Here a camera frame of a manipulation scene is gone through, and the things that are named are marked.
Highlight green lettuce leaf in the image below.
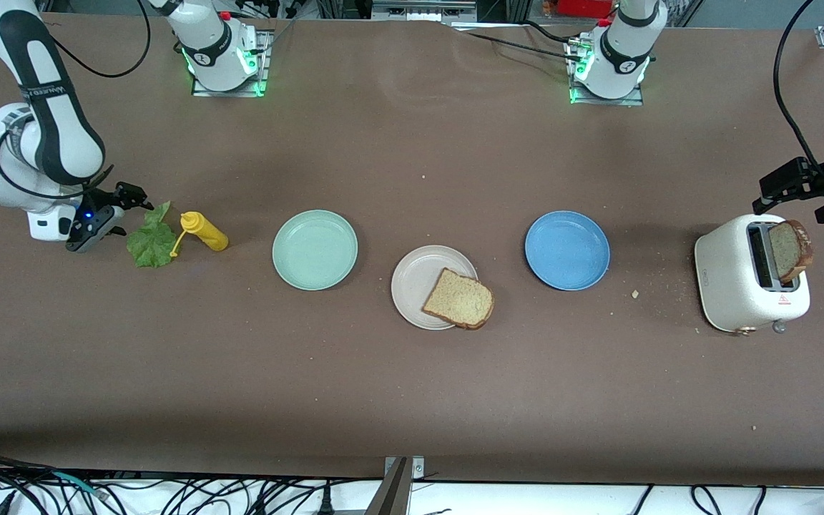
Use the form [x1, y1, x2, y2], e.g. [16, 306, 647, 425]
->
[125, 200, 179, 270]

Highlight brown bread slice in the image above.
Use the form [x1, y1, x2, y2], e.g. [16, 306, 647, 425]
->
[421, 267, 496, 331]
[768, 218, 815, 283]

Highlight yellow mustard squeeze bottle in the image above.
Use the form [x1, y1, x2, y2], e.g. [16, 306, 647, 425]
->
[169, 211, 230, 258]

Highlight mint green round plate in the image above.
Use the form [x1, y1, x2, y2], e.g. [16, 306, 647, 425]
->
[271, 209, 360, 292]

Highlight blue round plate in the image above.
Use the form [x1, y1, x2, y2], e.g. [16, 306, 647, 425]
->
[524, 210, 612, 292]

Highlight beige round plate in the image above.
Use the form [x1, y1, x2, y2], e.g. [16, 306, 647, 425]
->
[391, 244, 480, 331]

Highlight white two-slot toaster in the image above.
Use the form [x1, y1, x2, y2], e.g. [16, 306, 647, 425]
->
[694, 212, 812, 336]

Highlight red box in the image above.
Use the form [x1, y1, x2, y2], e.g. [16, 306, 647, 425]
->
[556, 0, 615, 19]

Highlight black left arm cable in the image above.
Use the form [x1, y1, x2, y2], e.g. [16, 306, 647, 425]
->
[772, 0, 824, 172]

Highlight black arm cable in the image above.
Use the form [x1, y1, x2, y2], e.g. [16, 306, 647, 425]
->
[772, 0, 824, 172]
[0, 0, 152, 202]

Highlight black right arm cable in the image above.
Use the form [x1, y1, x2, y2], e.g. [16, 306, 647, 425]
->
[0, 0, 152, 202]

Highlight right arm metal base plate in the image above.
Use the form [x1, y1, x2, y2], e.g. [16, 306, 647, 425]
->
[191, 27, 272, 98]

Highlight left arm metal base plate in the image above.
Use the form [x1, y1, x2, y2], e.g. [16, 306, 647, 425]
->
[567, 36, 646, 107]

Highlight teal floor cable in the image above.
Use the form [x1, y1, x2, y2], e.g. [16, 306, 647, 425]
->
[50, 469, 109, 500]

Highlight black cable on table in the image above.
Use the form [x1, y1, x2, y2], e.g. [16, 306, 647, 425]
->
[446, 19, 586, 62]

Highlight grey metal bracket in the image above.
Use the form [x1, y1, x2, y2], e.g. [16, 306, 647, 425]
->
[371, 0, 478, 23]

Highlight grey aluminium post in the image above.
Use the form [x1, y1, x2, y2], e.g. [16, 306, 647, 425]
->
[365, 455, 426, 515]

